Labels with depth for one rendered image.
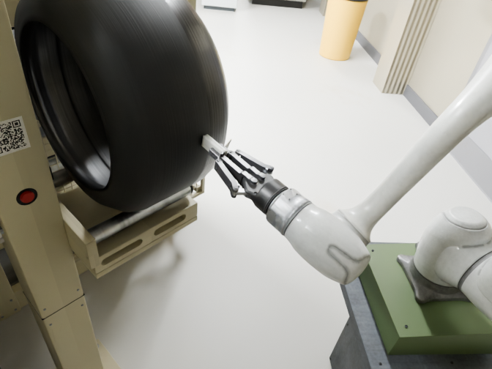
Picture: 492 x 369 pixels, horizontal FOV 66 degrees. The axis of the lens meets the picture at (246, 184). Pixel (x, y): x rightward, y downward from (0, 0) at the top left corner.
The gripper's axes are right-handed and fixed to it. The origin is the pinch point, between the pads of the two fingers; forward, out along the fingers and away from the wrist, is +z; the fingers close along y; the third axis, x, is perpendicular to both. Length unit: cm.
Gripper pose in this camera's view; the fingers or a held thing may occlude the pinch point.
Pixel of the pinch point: (214, 148)
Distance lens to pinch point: 88.5
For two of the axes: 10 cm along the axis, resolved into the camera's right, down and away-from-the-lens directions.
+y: -6.9, 4.0, -6.1
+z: -7.0, -6.0, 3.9
